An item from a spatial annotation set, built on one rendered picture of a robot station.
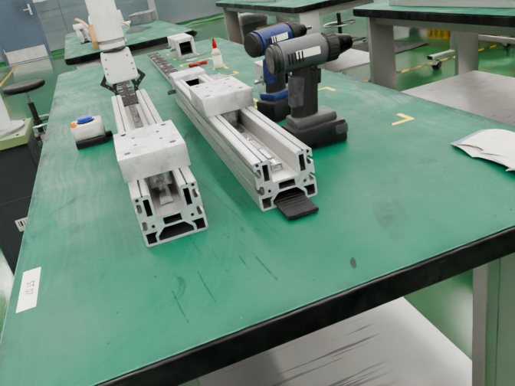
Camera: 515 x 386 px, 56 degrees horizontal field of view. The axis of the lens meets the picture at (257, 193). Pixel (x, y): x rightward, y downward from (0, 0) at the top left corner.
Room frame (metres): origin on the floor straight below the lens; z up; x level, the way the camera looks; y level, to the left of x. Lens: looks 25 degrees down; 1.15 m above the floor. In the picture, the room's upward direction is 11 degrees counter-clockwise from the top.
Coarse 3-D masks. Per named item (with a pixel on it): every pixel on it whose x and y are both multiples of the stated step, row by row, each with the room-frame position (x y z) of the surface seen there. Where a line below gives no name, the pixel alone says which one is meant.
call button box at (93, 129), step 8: (96, 120) 1.30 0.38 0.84; (72, 128) 1.26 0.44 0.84; (80, 128) 1.27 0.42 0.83; (88, 128) 1.27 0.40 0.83; (96, 128) 1.27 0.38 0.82; (80, 136) 1.26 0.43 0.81; (88, 136) 1.27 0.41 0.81; (96, 136) 1.27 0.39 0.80; (104, 136) 1.28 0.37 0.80; (80, 144) 1.26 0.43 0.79; (88, 144) 1.27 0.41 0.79; (96, 144) 1.27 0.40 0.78
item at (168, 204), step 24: (120, 96) 1.43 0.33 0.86; (144, 96) 1.35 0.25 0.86; (120, 120) 1.14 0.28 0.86; (144, 120) 1.25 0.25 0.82; (144, 192) 0.68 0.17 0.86; (168, 192) 0.73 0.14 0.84; (192, 192) 0.70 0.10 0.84; (144, 216) 0.67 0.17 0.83; (168, 216) 0.67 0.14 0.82; (192, 216) 0.68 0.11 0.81; (168, 240) 0.67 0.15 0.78
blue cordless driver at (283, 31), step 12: (288, 24) 1.23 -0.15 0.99; (300, 24) 1.26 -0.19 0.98; (252, 36) 1.17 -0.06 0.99; (264, 36) 1.17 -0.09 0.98; (276, 36) 1.18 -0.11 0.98; (288, 36) 1.20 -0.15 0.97; (300, 36) 1.24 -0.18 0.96; (252, 48) 1.17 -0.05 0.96; (264, 48) 1.16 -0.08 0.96; (264, 60) 1.19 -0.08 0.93; (264, 72) 1.19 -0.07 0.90; (276, 84) 1.19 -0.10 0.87; (264, 96) 1.19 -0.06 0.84; (276, 96) 1.17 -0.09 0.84; (264, 108) 1.18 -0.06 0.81; (276, 108) 1.15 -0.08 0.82; (288, 108) 1.17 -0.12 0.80; (276, 120) 1.15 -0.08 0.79
